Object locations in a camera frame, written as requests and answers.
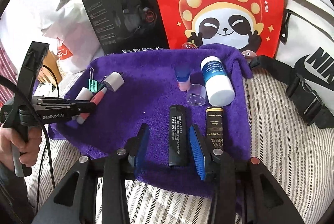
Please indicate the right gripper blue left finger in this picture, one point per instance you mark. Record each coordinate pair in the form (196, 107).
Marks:
(138, 149)

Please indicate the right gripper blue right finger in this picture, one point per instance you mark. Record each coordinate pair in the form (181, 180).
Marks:
(200, 152)

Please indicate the black lighter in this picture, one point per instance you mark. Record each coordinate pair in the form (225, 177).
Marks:
(177, 136)

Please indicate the black gold tube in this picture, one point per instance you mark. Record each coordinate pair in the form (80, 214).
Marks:
(214, 126)

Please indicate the pink white highlighter pen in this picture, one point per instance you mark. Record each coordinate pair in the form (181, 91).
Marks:
(91, 106)

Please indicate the clear plastic cap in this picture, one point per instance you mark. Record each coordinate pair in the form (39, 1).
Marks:
(196, 95)

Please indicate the white USB wall charger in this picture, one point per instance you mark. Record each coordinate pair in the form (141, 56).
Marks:
(114, 81)

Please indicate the white blue cylindrical bottle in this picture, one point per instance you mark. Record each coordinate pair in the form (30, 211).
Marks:
(220, 91)

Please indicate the small blue pink bottle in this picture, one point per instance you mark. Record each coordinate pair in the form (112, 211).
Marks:
(182, 74)

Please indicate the person's left hand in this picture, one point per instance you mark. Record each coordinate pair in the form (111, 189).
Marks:
(30, 149)

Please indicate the purple towel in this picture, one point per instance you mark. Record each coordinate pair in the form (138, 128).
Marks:
(150, 88)

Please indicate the teal binder clip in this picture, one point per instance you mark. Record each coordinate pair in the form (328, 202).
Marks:
(94, 85)

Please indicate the white Miniso shopping bag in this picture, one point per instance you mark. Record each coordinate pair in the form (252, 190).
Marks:
(75, 41)

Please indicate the striped bed cover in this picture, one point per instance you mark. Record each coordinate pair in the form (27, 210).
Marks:
(299, 156)

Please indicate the black headset box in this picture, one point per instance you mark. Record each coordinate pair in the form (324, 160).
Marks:
(124, 26)

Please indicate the white Nike waist bag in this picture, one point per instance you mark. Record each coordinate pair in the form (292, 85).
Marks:
(304, 60)

